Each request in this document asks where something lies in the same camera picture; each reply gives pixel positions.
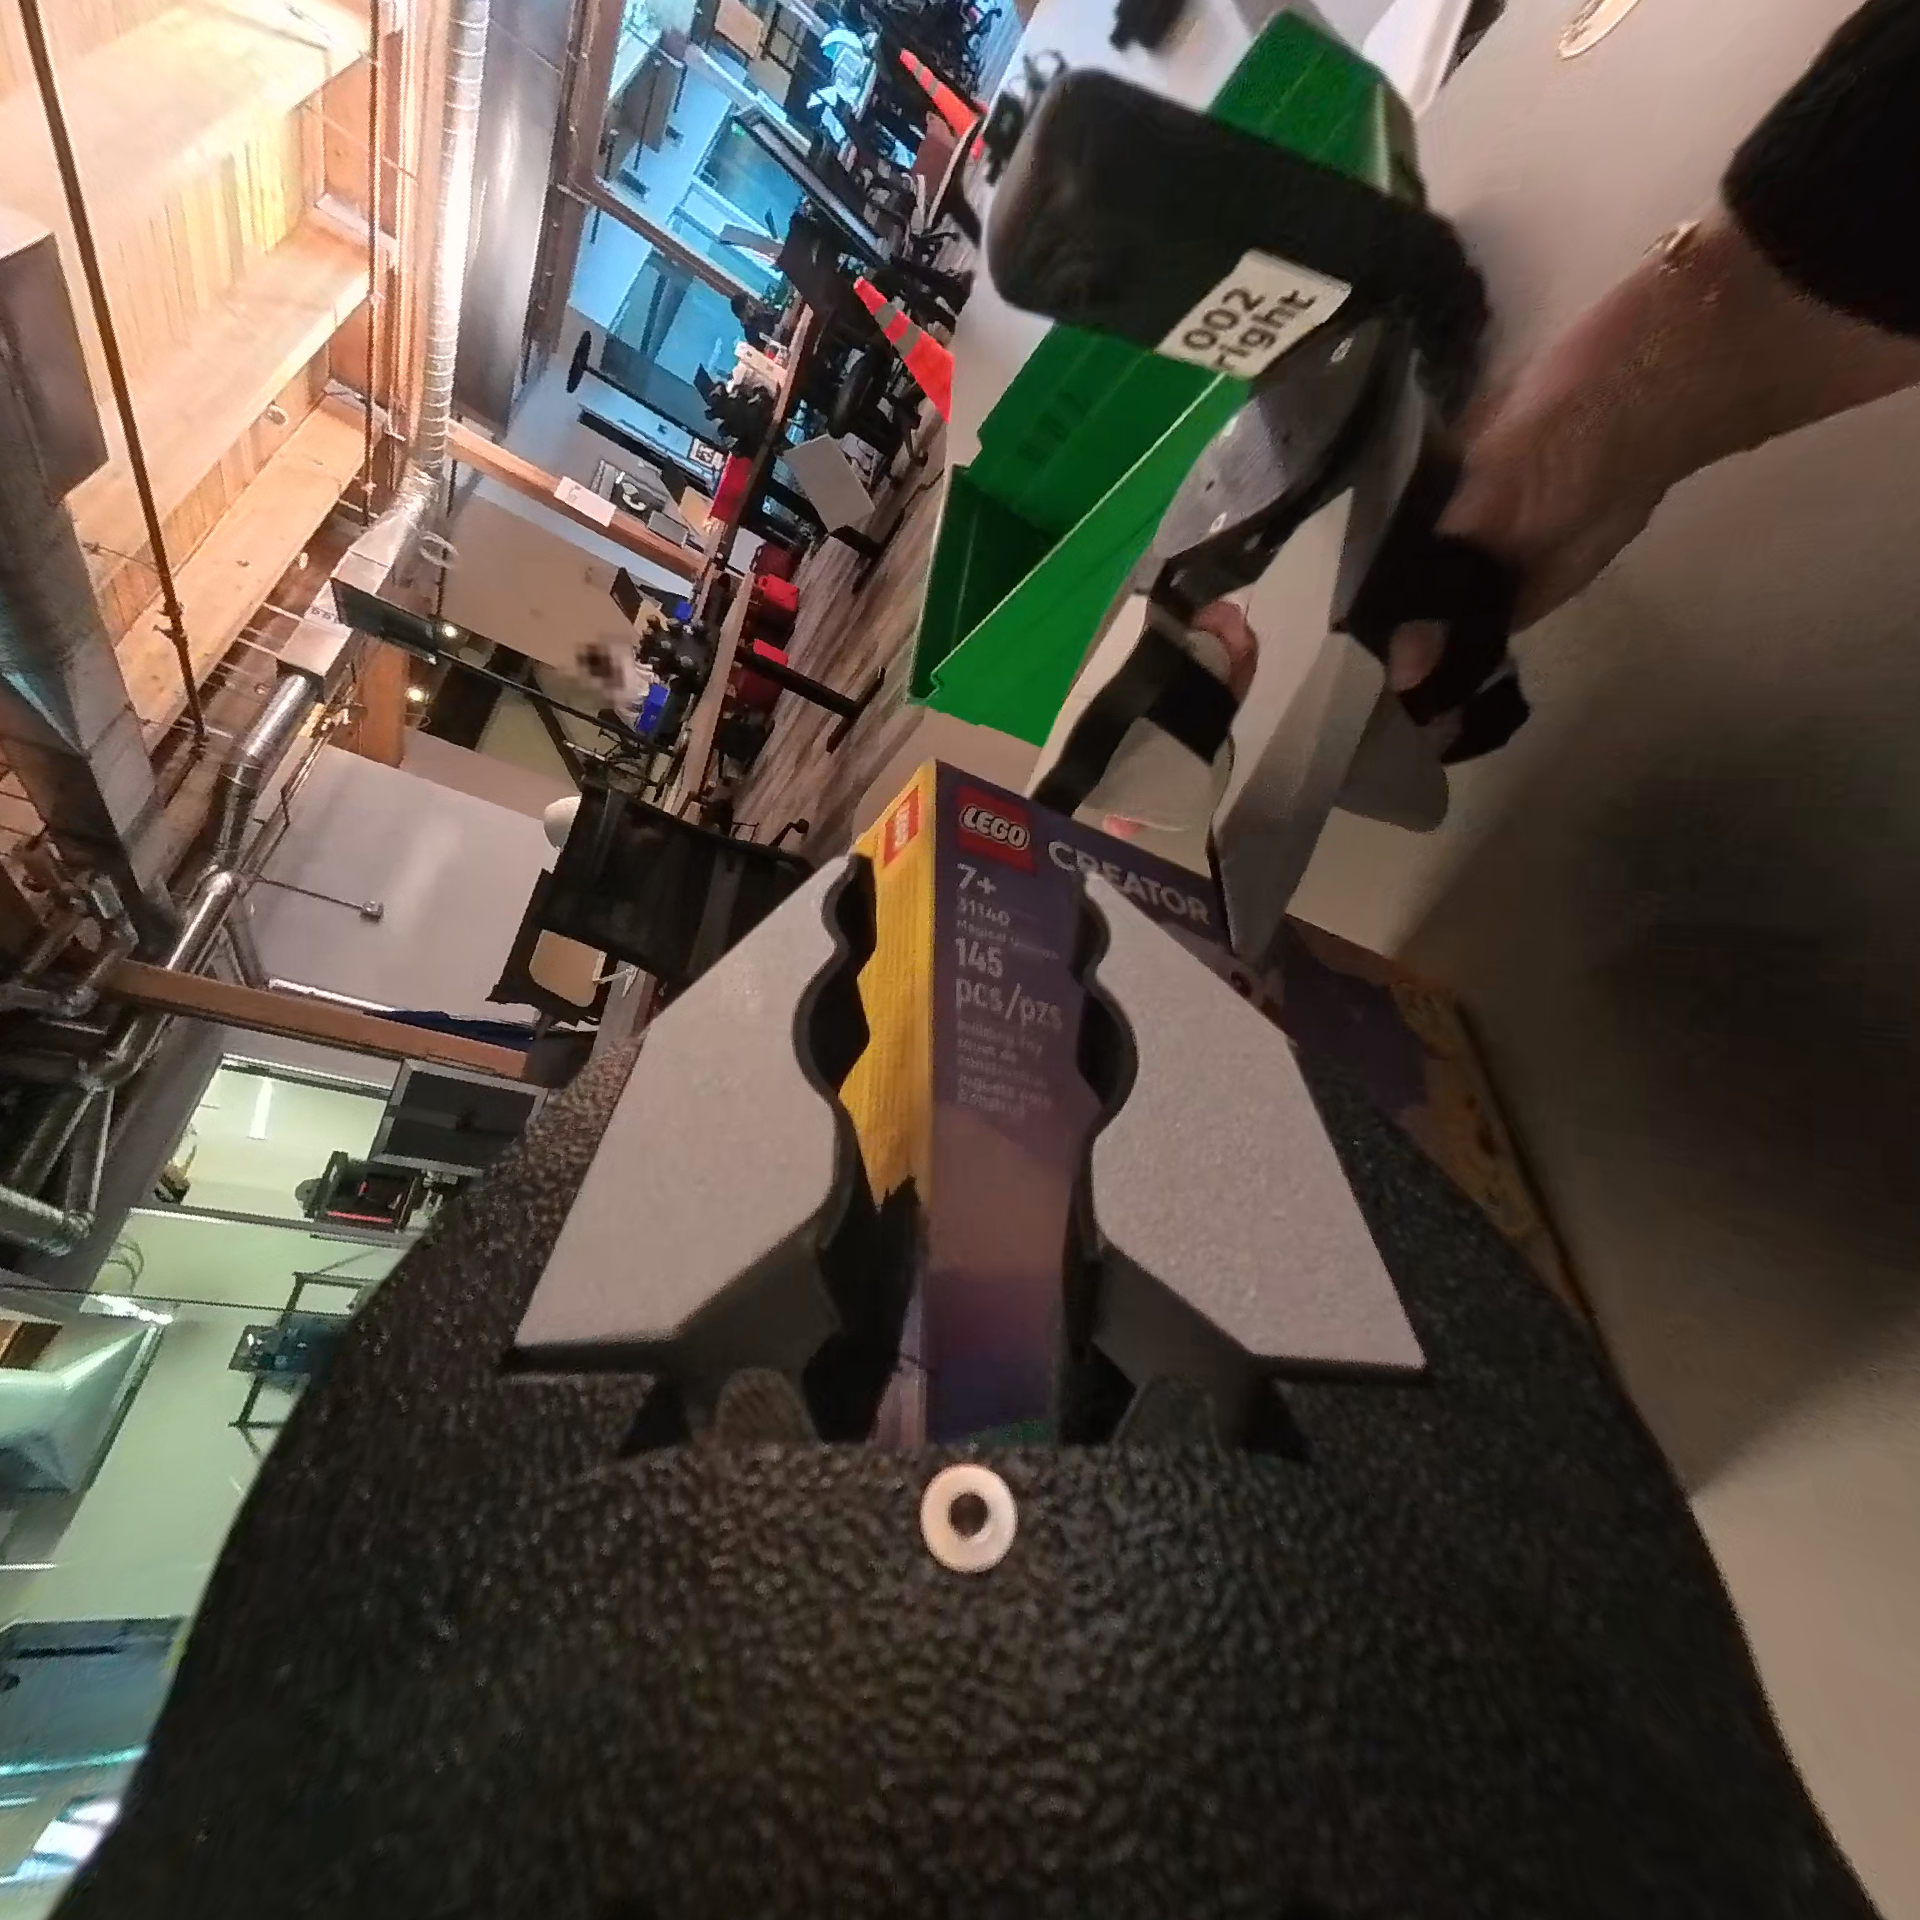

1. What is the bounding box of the green plastic bin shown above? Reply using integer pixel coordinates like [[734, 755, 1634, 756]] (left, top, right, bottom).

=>
[[904, 12, 1430, 748]]

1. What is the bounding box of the black mesh office chair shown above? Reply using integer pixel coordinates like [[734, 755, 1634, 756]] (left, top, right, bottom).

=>
[[491, 777, 819, 1040]]

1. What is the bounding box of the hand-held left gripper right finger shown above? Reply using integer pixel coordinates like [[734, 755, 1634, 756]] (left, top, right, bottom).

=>
[[1055, 871, 1430, 1453]]

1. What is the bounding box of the lego set cardboard box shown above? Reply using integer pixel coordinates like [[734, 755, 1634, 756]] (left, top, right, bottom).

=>
[[837, 756, 1595, 1445]]

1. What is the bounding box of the silver ventilation duct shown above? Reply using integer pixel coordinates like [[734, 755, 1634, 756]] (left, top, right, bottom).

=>
[[335, 0, 500, 601]]

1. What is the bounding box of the person's right forearm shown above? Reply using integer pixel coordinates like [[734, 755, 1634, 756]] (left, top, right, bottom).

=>
[[1664, 0, 1920, 471]]

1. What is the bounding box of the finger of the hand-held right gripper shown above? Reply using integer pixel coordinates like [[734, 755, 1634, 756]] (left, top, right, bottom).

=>
[[1029, 596, 1251, 824], [1210, 633, 1451, 965]]

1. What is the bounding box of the person's right hand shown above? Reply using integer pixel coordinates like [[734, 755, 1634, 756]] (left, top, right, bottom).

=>
[[1438, 251, 1790, 627]]

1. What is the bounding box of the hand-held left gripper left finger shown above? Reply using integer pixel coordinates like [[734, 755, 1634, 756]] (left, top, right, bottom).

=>
[[503, 861, 924, 1453]]

